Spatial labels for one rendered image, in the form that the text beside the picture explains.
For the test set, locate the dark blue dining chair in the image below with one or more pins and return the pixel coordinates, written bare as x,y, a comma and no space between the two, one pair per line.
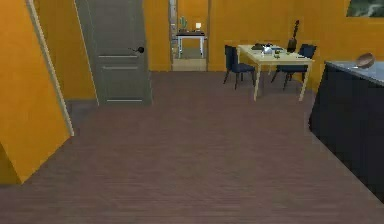
296,67
233,63

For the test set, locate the white side table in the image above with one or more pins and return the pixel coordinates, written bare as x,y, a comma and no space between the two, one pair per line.
190,37

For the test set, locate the small white lamp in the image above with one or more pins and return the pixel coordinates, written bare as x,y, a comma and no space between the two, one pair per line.
198,26

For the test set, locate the green cactus plant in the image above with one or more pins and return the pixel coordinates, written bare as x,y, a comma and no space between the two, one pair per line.
183,23

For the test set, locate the dark pan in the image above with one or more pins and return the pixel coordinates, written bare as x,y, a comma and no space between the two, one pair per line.
257,47

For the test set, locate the silver kettle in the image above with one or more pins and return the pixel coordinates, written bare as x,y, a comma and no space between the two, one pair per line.
267,50

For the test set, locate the grey room door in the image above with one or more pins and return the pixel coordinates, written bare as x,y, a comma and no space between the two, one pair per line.
116,50

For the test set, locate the cream dining table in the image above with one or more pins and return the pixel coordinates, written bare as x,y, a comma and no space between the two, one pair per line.
276,60

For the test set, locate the dark brown guitar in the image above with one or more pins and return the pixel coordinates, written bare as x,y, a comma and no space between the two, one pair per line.
293,41

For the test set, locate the dark kitchen counter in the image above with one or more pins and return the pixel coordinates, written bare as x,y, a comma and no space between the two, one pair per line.
350,116

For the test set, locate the brown wooden bowl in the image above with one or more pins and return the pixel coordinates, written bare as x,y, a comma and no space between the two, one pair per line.
365,60

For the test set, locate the framed wall picture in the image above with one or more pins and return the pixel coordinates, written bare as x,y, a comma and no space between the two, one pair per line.
365,8

